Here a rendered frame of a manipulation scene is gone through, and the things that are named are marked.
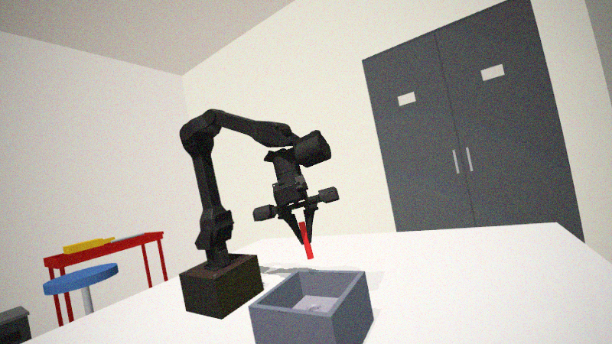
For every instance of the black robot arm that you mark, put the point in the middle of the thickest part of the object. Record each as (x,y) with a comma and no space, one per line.
(197,137)

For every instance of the red peg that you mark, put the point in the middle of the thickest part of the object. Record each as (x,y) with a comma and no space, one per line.
(304,235)

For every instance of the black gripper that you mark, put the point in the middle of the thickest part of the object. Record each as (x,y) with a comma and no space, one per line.
(327,195)

